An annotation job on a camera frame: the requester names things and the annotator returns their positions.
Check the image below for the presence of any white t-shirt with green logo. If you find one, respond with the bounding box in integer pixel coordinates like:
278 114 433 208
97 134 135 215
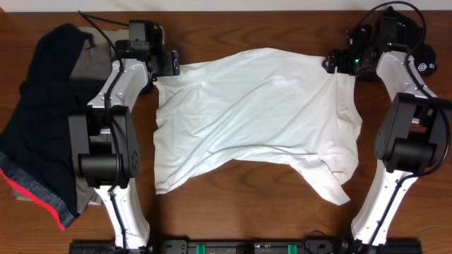
153 48 362 205

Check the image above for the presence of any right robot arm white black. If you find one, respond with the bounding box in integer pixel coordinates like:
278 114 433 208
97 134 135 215
304 18 451 254

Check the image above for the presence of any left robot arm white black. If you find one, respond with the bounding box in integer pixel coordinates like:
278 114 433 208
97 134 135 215
69 40 180 253

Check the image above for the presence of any grey folded garment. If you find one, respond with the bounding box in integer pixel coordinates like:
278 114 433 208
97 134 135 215
70 40 111 214

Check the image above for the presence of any black folded garment with logo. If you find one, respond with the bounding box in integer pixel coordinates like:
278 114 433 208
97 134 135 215
383 6 437 77

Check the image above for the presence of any black garment with red trim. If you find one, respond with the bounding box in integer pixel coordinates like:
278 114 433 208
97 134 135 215
1 23 105 230

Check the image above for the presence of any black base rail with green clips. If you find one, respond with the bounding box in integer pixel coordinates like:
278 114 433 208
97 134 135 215
69 236 423 254

